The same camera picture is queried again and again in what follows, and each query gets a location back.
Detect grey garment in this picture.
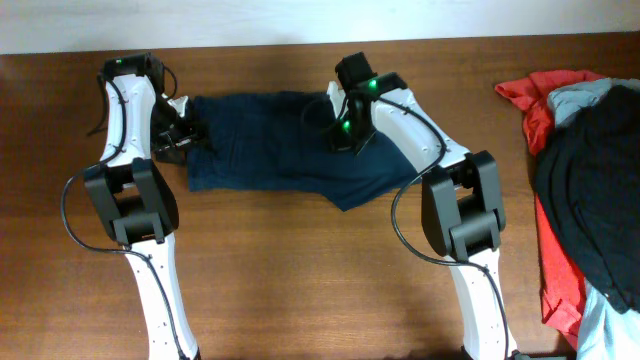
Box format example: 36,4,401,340
547,78,639,129

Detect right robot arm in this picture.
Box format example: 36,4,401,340
327,52,519,359

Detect navy blue shorts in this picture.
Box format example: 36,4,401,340
187,92,417,211

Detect white garment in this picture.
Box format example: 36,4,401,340
577,281,639,360

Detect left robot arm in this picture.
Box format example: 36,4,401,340
83,53,206,359

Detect red garment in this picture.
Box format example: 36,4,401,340
494,70,602,348

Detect black garment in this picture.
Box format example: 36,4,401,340
534,85,639,314

